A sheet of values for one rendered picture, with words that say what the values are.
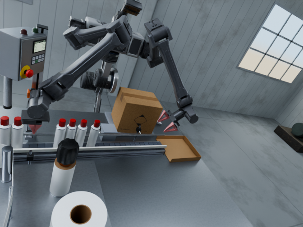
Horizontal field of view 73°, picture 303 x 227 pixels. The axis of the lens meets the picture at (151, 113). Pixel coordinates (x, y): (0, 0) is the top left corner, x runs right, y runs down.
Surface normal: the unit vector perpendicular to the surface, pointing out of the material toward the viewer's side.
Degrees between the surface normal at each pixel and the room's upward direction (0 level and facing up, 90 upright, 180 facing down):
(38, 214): 0
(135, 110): 90
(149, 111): 90
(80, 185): 0
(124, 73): 90
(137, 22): 90
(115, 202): 0
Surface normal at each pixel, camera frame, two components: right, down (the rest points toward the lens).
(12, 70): -0.16, 0.44
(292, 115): -0.88, -0.11
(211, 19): 0.33, 0.58
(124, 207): 0.35, -0.81
